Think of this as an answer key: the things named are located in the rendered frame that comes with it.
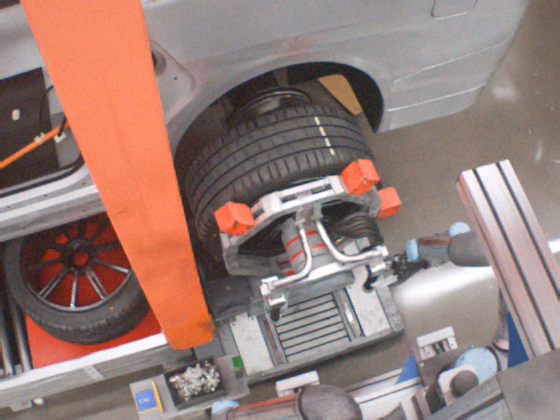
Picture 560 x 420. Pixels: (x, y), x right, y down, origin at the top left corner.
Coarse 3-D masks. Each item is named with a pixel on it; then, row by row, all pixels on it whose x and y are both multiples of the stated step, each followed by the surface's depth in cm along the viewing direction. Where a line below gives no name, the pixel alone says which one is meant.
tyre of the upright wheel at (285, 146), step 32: (256, 128) 206; (288, 128) 205; (320, 128) 207; (352, 128) 218; (224, 160) 208; (256, 160) 202; (288, 160) 200; (320, 160) 201; (352, 160) 207; (192, 192) 220; (224, 192) 204; (256, 192) 202
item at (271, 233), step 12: (300, 180) 206; (312, 180) 255; (252, 204) 209; (324, 204) 232; (336, 204) 246; (348, 204) 241; (288, 216) 236; (324, 216) 241; (336, 216) 246; (264, 228) 250; (276, 228) 236; (252, 240) 244; (264, 240) 242; (276, 240) 249
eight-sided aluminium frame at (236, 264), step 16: (336, 176) 204; (288, 192) 202; (304, 192) 204; (320, 192) 202; (336, 192) 202; (368, 192) 219; (256, 208) 203; (272, 208) 199; (288, 208) 200; (304, 208) 204; (368, 208) 223; (256, 224) 202; (224, 240) 211; (240, 240) 208; (352, 240) 242; (224, 256) 226; (240, 256) 233; (256, 256) 240; (272, 256) 246; (240, 272) 232; (256, 272) 238; (272, 272) 243
